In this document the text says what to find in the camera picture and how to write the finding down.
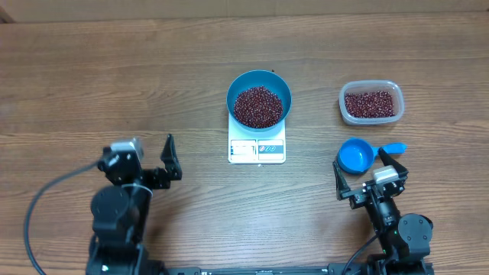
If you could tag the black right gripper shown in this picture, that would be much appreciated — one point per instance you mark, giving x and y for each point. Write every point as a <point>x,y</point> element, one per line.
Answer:
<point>357,198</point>

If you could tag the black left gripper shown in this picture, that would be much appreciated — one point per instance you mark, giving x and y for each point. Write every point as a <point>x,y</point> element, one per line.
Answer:
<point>162,180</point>

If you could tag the blue plastic measuring scoop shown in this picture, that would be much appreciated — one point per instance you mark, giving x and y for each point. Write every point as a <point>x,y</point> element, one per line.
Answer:
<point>356,156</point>

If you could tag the red adzuki beans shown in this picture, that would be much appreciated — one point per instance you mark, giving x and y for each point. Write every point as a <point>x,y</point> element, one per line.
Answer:
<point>258,107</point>

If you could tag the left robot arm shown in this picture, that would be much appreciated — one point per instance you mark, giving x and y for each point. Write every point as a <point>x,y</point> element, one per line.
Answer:
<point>120,210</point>

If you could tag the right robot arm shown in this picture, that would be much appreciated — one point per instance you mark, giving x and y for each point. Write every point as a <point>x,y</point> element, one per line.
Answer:
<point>400,242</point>

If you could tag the white digital kitchen scale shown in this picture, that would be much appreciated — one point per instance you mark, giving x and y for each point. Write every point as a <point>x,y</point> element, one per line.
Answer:
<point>256,146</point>

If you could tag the teal blue bowl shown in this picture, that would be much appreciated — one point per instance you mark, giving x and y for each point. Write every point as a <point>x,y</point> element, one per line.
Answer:
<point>256,78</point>

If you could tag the clear plastic bean container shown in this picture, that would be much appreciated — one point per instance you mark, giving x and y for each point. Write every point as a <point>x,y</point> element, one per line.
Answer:
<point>371,102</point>

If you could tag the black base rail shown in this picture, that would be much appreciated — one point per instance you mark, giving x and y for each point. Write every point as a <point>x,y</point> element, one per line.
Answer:
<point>263,270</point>

